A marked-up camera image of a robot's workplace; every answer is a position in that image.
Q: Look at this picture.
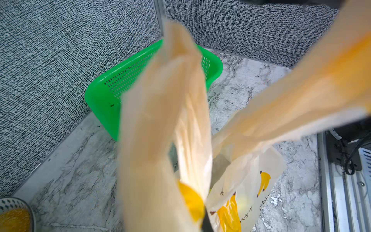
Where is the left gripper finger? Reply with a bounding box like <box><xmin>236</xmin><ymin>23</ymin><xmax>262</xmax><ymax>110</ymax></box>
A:
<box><xmin>201</xmin><ymin>208</ymin><xmax>213</xmax><ymax>232</ymax></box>

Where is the banana print plastic bag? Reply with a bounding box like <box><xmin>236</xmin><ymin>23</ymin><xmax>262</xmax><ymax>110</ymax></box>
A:
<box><xmin>117</xmin><ymin>1</ymin><xmax>371</xmax><ymax>232</ymax></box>

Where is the aluminium front rail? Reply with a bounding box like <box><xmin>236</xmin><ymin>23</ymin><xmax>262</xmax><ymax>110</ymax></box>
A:
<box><xmin>317</xmin><ymin>132</ymin><xmax>371</xmax><ymax>232</ymax></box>

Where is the green plastic basket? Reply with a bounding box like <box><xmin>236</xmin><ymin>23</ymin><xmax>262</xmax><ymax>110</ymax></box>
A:
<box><xmin>84</xmin><ymin>39</ymin><xmax>224</xmax><ymax>142</ymax></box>

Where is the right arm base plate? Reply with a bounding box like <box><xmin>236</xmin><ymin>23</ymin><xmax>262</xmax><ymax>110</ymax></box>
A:
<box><xmin>325</xmin><ymin>125</ymin><xmax>370</xmax><ymax>173</ymax></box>

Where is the patterned bowl with yellow food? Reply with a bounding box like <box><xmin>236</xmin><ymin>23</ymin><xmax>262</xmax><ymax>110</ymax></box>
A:
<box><xmin>1</xmin><ymin>197</ymin><xmax>36</xmax><ymax>232</ymax></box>

